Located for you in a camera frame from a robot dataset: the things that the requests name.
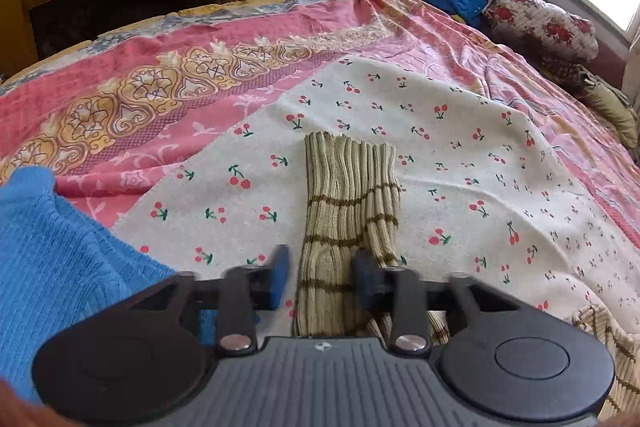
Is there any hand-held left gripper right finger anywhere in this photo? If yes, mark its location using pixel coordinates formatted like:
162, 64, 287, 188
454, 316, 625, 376
351, 248, 517, 356

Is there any beige striped knit sweater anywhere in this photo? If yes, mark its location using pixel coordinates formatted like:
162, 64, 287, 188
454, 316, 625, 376
291, 131, 640, 423

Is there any pink floral blanket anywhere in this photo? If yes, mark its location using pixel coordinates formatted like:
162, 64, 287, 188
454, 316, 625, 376
0, 0, 640, 258

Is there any olive green pillow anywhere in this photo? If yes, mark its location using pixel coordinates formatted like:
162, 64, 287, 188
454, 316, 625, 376
575, 72, 640, 150

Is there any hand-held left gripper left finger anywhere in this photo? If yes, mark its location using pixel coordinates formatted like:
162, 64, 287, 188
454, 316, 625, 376
127, 244, 291, 355

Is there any white cherry print sheet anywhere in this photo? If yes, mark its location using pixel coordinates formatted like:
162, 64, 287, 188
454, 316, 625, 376
112, 54, 640, 360

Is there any blue knit sweater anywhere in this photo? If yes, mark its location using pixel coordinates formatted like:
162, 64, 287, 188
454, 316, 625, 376
0, 166, 221, 405

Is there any brown patterned cloth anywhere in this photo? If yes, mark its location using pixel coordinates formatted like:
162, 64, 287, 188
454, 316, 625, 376
540, 54, 598, 90

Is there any floral red white pillow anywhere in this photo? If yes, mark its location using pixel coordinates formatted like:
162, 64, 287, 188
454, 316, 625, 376
482, 0, 600, 62

